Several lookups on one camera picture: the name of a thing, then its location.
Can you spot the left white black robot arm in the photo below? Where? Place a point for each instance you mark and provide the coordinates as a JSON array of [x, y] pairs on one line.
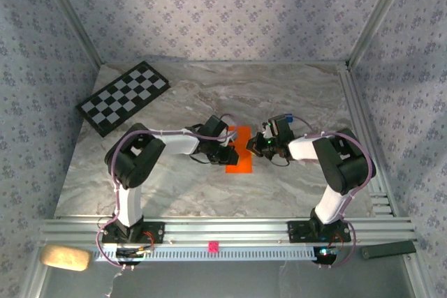
[[130, 207]]

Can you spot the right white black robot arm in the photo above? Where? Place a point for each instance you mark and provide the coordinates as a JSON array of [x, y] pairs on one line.
[[330, 207]]

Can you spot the small blue cube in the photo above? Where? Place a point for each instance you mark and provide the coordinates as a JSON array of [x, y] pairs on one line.
[[287, 117]]

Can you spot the thin aluminium edge strip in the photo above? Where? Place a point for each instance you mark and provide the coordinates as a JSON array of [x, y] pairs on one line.
[[244, 63]]

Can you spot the small reddish pink cube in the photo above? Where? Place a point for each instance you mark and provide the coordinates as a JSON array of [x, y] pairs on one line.
[[213, 246]]

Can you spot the black white checkerboard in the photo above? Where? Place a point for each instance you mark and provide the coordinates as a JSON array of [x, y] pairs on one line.
[[122, 97]]

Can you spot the flat black bar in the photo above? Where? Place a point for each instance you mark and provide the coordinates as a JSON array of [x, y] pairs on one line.
[[388, 250]]

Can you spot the tan sponge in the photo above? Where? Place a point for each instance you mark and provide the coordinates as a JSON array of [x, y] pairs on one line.
[[65, 258]]

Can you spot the long aluminium mounting rail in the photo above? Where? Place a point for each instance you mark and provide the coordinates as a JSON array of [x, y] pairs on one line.
[[227, 228]]

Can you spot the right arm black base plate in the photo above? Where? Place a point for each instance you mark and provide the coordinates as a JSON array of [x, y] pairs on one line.
[[298, 231]]

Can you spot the aluminium side rail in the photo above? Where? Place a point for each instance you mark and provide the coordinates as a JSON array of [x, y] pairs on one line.
[[356, 109]]

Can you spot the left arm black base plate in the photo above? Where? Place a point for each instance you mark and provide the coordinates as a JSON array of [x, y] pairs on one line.
[[155, 231]]

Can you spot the aluminium frame post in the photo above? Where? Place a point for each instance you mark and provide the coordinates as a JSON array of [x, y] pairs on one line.
[[380, 15], [70, 19]]

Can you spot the aluminium frame leg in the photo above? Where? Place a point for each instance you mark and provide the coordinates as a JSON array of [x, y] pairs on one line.
[[417, 277], [33, 277]]

